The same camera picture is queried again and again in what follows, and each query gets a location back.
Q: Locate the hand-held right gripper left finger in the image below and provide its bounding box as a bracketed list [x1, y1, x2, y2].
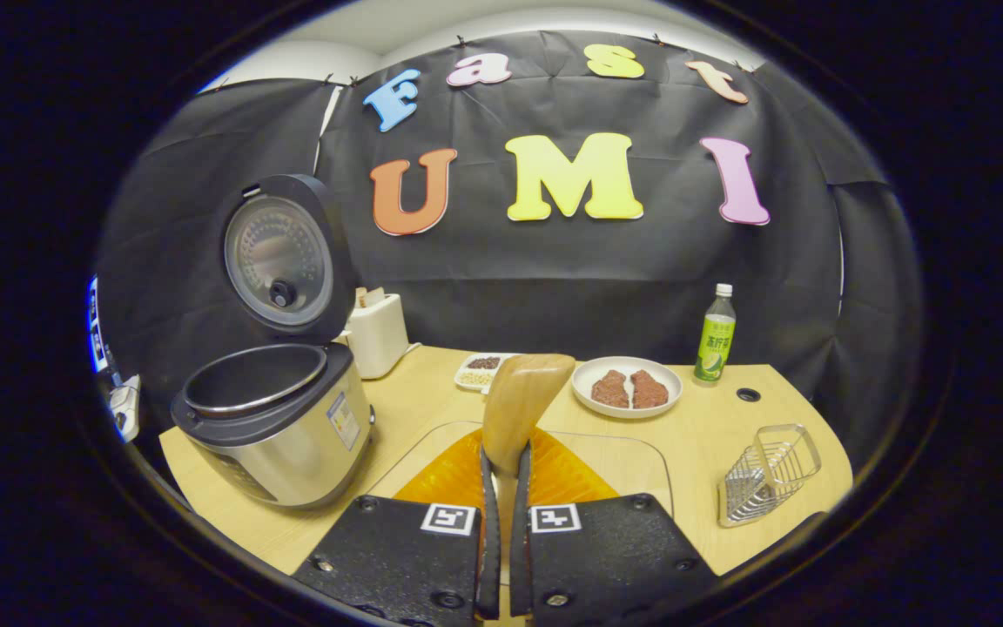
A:
[291, 427, 502, 627]

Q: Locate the black silver rice cooker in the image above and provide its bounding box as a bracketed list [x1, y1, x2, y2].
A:
[171, 174, 376, 510]

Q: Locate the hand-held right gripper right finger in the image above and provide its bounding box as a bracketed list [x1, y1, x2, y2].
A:
[510, 427, 720, 627]

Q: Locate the white round plate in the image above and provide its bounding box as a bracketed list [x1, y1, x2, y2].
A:
[571, 356, 683, 420]

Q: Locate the black backdrop cloth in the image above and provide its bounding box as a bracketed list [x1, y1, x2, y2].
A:
[97, 30, 925, 471]

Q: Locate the green drink bottle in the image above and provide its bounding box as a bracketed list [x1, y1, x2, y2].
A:
[694, 283, 737, 385]

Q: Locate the white power strip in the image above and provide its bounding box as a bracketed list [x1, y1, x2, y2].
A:
[110, 374, 142, 442]

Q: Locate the wooden spoon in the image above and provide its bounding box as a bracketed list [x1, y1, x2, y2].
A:
[481, 353, 577, 627]

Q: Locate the white divided bean dish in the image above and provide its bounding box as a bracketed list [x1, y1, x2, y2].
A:
[454, 352, 520, 394]

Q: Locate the white toaster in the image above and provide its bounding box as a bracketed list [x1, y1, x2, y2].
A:
[343, 293, 411, 380]

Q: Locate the metal wire chopstick holder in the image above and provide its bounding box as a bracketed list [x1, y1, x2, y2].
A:
[717, 424, 823, 529]

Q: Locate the brown meat piece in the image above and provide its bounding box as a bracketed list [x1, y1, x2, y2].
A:
[630, 370, 670, 410]
[590, 370, 631, 409]

